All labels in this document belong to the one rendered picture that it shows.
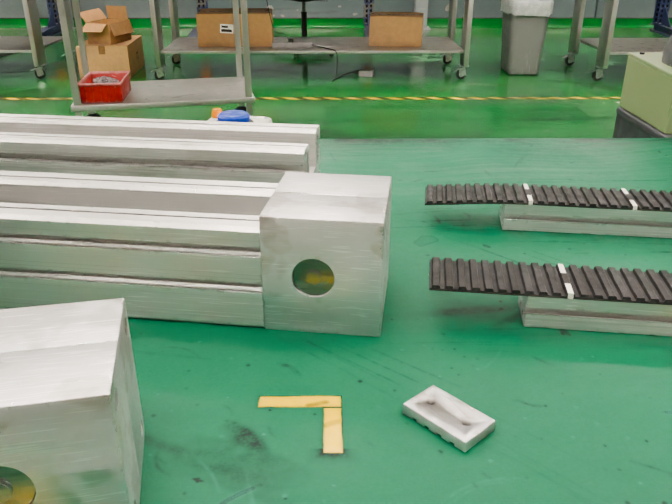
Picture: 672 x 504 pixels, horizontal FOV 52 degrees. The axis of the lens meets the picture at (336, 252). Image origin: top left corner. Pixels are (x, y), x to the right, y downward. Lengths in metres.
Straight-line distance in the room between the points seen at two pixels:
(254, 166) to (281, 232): 0.21
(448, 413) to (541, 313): 0.15
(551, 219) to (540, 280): 0.19
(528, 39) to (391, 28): 1.05
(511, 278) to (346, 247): 0.14
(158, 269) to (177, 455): 0.16
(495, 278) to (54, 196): 0.38
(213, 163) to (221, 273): 0.21
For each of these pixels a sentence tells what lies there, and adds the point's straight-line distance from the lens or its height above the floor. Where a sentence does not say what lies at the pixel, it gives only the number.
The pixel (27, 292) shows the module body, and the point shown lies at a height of 0.80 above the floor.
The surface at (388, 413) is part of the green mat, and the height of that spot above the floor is 0.78.
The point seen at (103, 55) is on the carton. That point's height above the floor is 0.17.
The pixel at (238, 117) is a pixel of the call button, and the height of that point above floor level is 0.85.
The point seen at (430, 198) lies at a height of 0.81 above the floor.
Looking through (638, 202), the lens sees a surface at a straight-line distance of 0.75.
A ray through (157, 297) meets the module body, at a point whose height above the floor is 0.80.
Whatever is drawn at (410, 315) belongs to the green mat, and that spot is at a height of 0.78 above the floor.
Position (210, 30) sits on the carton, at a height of 0.34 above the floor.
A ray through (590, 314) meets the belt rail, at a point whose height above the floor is 0.79.
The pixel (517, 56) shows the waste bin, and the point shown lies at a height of 0.14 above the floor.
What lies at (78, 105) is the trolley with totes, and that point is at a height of 0.26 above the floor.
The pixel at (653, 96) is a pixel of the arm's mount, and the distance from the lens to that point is 1.19.
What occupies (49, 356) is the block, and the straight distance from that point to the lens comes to 0.36.
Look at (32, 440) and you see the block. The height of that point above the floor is 0.85.
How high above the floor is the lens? 1.06
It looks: 26 degrees down
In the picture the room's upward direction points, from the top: straight up
